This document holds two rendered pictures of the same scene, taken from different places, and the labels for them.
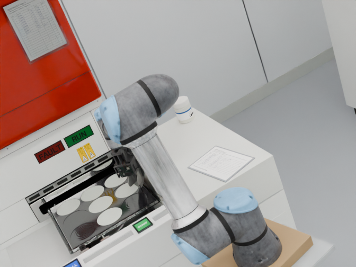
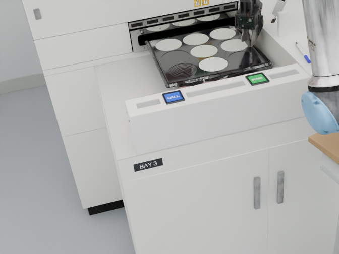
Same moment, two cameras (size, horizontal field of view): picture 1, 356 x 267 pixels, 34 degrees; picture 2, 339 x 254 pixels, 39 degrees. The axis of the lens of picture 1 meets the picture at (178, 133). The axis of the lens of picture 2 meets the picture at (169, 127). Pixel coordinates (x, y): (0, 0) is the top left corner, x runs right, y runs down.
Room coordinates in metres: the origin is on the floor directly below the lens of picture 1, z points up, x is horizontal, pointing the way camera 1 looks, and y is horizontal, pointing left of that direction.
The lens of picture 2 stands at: (0.31, 0.36, 1.71)
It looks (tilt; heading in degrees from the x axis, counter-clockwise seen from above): 35 degrees down; 7
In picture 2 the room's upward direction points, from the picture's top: 7 degrees counter-clockwise
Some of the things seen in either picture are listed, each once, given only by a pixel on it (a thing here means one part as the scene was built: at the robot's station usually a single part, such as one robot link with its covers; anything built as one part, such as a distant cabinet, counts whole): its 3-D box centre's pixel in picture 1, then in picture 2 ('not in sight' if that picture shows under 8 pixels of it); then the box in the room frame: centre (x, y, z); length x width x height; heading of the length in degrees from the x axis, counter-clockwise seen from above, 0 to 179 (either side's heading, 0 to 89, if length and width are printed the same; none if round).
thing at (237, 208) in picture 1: (237, 213); not in sight; (1.37, -0.07, 1.01); 0.13 x 0.12 x 0.14; 106
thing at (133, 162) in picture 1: (124, 158); (248, 9); (1.89, 0.22, 1.05); 0.09 x 0.08 x 0.12; 159
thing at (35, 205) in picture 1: (82, 186); (185, 30); (2.11, 0.45, 0.89); 0.44 x 0.02 x 0.10; 106
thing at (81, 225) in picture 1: (100, 204); (204, 51); (1.91, 0.38, 0.90); 0.34 x 0.34 x 0.01; 16
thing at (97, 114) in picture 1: (108, 121); not in sight; (1.90, 0.21, 1.21); 0.09 x 0.08 x 0.11; 16
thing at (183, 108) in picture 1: (183, 109); not in sight; (2.18, -0.06, 1.01); 0.07 x 0.07 x 0.10
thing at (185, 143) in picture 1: (196, 165); (314, 43); (1.92, -0.02, 0.89); 0.62 x 0.35 x 0.14; 16
